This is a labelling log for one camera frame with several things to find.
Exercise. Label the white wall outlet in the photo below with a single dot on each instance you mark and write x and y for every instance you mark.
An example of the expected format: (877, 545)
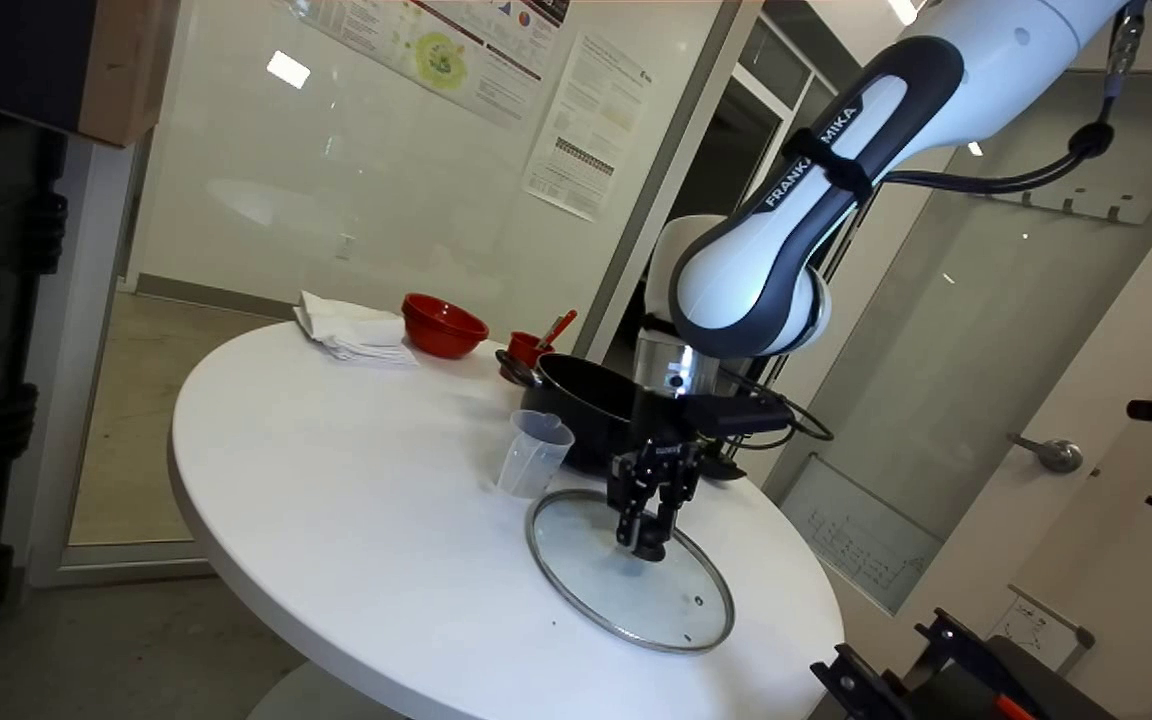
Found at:
(1042, 624)

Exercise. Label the red spoon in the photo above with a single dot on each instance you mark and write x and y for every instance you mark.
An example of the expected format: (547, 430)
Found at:
(563, 327)

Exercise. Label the black cooking pot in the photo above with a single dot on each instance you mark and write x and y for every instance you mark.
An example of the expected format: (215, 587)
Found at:
(589, 394)

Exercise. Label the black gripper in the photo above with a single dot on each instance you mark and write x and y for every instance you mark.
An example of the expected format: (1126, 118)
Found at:
(665, 461)

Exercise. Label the colourful wall poster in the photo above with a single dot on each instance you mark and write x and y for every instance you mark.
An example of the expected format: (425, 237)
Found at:
(440, 52)

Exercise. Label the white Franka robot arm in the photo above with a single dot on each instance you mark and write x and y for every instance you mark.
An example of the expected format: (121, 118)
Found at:
(871, 123)

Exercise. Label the red cup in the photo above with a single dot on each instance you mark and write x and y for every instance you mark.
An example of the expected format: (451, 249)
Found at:
(520, 350)

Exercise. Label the metal wall hook rail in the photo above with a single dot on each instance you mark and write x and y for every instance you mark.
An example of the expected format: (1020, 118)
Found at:
(1090, 205)

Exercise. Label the glass lid with black knob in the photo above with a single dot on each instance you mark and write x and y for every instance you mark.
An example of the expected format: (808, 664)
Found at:
(658, 600)

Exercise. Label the white cloth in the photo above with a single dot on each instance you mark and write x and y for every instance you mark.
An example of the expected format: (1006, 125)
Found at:
(342, 327)

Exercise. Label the red bowl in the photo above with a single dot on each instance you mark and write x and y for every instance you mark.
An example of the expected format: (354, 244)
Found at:
(440, 327)

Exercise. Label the white printed paper sheet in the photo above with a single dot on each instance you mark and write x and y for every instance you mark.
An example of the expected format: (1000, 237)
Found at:
(598, 125)

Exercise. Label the clear plastic cup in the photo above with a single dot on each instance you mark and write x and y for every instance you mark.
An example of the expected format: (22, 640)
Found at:
(531, 461)

